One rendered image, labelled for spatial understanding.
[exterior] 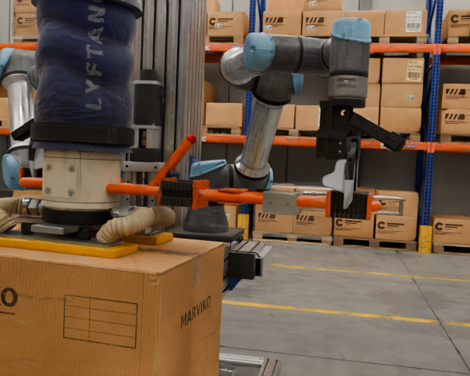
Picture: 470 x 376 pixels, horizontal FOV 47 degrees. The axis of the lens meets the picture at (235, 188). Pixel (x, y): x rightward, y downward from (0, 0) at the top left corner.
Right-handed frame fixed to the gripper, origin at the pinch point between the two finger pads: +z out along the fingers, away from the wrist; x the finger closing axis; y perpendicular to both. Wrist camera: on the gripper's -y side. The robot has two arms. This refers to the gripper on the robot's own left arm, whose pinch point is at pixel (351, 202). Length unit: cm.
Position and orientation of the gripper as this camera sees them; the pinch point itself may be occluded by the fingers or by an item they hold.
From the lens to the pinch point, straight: 109.4
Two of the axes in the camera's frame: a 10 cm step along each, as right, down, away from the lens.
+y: -9.6, -0.7, 2.8
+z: -0.5, 10.0, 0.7
